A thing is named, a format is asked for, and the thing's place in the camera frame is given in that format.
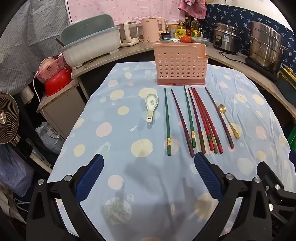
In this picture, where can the black induction cooker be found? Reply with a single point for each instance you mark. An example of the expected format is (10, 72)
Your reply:
(261, 69)

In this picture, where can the grey plastic bag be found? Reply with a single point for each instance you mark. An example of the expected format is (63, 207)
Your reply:
(48, 139)

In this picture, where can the green chopstick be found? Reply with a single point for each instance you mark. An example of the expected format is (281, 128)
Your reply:
(167, 120)
(189, 115)

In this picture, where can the dark red chopstick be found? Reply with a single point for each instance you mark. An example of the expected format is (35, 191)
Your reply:
(218, 118)
(215, 150)

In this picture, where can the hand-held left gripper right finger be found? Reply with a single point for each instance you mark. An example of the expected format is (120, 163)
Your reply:
(208, 176)

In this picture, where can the white electric kettle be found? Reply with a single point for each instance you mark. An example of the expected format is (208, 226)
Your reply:
(128, 34)

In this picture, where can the white and blue dish drainer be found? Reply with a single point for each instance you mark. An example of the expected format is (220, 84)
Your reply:
(92, 46)

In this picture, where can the blue plastic bag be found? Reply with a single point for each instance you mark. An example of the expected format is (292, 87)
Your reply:
(13, 171)

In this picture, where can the grey cabinet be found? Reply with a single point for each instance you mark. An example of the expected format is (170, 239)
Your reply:
(62, 111)

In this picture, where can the electric fan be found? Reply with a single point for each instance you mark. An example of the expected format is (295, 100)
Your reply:
(8, 118)

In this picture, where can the pink perforated utensil holder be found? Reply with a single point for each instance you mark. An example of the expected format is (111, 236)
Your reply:
(180, 64)

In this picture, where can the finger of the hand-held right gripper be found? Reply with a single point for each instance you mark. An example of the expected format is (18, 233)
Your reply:
(293, 154)
(268, 172)

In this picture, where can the dark sauce bottle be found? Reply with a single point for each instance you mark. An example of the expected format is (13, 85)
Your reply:
(187, 26)

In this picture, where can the red tomato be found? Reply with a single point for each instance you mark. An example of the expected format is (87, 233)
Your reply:
(186, 39)

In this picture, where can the silver rice cooker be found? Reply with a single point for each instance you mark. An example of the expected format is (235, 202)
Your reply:
(226, 38)

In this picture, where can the gold flower spoon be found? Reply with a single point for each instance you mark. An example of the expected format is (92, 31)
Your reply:
(222, 109)

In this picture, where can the blue patterned cloth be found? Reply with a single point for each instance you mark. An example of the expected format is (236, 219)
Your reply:
(231, 14)

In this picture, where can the stainless steel steamer pot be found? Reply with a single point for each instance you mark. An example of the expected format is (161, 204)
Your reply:
(266, 46)

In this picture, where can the white ceramic spoon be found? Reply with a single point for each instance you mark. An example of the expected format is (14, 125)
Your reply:
(151, 102)

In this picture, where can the purple chopstick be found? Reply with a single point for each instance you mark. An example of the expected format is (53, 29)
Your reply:
(196, 120)
(181, 120)

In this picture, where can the metal tin can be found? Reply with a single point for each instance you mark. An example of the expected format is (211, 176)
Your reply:
(173, 31)

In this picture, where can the yellow food packet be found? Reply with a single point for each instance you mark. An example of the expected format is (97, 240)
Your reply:
(180, 33)

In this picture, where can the pink plastic basket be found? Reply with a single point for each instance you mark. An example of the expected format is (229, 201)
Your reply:
(53, 69)

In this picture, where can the cooking oil bottle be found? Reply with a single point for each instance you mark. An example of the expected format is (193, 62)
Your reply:
(195, 27)

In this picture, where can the curved wooden counter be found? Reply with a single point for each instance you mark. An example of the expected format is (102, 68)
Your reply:
(134, 52)

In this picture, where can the pink dotted curtain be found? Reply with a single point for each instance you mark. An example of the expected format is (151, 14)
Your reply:
(115, 9)

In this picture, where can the blue polka dot tablecloth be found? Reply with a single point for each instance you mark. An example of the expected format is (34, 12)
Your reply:
(138, 120)

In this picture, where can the pink electric kettle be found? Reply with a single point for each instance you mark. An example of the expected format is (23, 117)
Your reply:
(151, 31)

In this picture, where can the white and pink bowl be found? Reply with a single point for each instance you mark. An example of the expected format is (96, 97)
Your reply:
(46, 64)

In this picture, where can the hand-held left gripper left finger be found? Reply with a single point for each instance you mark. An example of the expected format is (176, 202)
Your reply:
(90, 178)

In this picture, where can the dark green lunch box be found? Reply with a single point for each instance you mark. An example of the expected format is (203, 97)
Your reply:
(288, 85)

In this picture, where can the grey plastic sheet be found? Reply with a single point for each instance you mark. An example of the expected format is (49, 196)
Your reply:
(27, 46)

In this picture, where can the green plastic bag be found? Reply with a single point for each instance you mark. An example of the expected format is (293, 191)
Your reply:
(293, 139)

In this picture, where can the pink floral cloth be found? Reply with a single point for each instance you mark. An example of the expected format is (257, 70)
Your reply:
(192, 8)

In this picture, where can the red plastic basin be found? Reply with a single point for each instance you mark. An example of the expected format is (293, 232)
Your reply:
(57, 82)

